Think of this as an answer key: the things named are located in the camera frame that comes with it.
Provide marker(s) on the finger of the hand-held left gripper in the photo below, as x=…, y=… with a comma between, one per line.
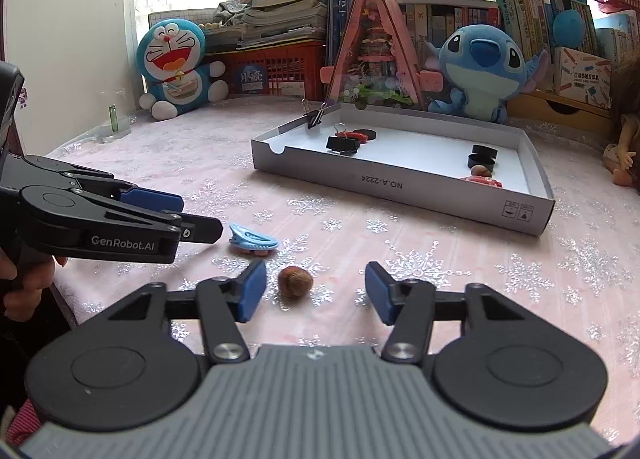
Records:
x=150, y=200
x=200, y=230

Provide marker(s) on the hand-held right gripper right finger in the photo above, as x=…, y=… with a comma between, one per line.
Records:
x=377, y=296

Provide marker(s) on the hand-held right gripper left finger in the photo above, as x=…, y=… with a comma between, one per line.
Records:
x=252, y=289

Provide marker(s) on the brown walnut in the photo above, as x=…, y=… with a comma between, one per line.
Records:
x=481, y=171
x=296, y=282

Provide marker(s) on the light blue hair clip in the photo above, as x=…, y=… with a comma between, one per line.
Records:
x=252, y=239

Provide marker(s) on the white cardboard box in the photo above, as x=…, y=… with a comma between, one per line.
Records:
x=400, y=189

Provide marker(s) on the red plastic tube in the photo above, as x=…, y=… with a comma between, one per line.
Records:
x=482, y=182

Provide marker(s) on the large black binder clip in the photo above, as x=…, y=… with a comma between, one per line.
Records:
x=342, y=145

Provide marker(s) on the small red clip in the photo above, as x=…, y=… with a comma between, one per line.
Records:
x=357, y=137

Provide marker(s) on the small black disc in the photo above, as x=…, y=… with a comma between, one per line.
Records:
x=367, y=134

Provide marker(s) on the black round cap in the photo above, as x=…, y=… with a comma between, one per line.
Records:
x=480, y=163
x=485, y=151

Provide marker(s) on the person's left hand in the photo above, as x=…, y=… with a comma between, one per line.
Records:
x=30, y=289

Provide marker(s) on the clear plastic stand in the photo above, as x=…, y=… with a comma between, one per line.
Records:
x=116, y=135

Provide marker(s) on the pink snowflake tablecloth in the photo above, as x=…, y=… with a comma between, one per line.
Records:
x=450, y=264

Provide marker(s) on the small green bottle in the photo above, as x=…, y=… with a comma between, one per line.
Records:
x=114, y=118

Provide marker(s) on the blue cat plush toy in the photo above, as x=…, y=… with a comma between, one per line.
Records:
x=172, y=64

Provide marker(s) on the small black binder clip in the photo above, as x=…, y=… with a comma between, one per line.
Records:
x=316, y=116

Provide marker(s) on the red plastic basket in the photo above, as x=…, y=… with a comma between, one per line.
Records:
x=280, y=69

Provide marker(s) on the grey crumpled cloth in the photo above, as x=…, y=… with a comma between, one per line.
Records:
x=230, y=10

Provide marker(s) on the stack of flat books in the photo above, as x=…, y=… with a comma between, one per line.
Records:
x=285, y=9

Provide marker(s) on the pink triangular house model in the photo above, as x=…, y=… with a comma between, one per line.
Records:
x=375, y=54

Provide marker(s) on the blue alien plush toy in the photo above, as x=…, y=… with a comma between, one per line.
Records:
x=480, y=69

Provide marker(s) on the upright blue thin books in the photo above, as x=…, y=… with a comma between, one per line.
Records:
x=342, y=19

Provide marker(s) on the wooden drawer shelf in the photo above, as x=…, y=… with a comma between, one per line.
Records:
x=555, y=111

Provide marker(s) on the brown haired doll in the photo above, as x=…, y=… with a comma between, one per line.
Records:
x=625, y=139

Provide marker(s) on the colourful printed carton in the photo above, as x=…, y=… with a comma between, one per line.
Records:
x=582, y=76

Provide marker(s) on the row of upright books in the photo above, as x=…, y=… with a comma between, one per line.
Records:
x=525, y=4

